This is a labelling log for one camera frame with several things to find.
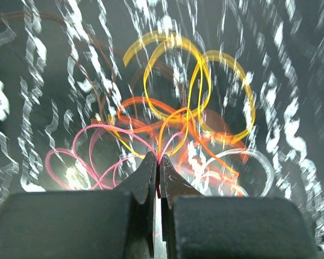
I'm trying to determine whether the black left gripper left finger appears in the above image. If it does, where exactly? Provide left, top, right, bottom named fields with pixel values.
left=0, top=153, right=157, bottom=258

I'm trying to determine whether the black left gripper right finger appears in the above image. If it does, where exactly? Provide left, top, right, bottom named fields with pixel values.
left=159, top=156, right=317, bottom=258

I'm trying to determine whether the pink cable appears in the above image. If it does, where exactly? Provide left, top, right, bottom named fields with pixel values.
left=45, top=124, right=184, bottom=238

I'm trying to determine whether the orange cable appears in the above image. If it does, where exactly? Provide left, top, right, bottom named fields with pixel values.
left=116, top=97, right=252, bottom=197

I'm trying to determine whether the black marbled mat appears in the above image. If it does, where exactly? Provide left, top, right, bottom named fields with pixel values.
left=0, top=1, right=324, bottom=254

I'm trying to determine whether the white cable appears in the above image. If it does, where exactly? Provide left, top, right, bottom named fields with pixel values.
left=188, top=148, right=275, bottom=197

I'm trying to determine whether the yellow cable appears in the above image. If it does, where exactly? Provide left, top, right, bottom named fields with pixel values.
left=107, top=31, right=257, bottom=160

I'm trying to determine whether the brown cable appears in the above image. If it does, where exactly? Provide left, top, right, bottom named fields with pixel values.
left=0, top=13, right=184, bottom=127

